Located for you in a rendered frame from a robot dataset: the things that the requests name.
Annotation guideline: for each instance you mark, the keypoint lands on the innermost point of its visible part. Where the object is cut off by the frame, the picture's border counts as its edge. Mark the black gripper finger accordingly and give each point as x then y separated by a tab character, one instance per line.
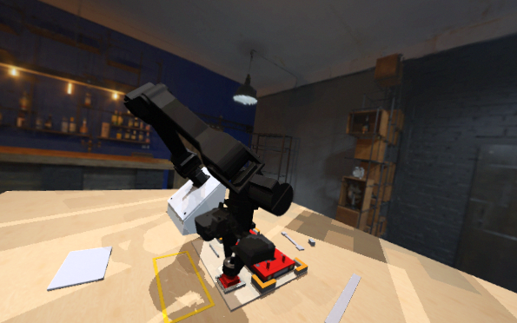
238	263
228	240

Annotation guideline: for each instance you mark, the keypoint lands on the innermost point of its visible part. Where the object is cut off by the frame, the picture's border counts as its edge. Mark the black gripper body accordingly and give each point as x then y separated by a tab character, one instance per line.
251	248

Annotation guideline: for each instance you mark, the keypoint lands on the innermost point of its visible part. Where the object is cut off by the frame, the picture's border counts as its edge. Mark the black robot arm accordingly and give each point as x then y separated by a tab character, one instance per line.
223	156

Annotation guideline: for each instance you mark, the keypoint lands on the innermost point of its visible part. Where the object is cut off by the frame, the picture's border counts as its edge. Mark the black and grey wheel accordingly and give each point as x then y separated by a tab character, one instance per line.
228	269

